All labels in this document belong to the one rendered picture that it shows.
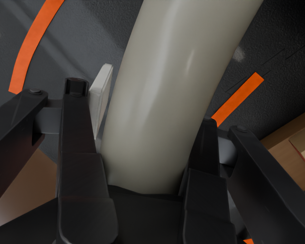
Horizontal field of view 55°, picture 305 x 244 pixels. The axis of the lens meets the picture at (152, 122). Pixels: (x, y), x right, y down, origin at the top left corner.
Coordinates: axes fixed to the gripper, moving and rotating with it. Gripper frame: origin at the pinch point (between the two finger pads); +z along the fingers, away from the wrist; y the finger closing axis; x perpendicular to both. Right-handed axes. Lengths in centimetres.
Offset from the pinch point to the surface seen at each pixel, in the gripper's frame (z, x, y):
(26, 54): 86, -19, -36
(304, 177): 72, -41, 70
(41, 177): 89, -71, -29
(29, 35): 86, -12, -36
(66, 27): 85, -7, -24
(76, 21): 85, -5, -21
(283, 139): 73, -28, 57
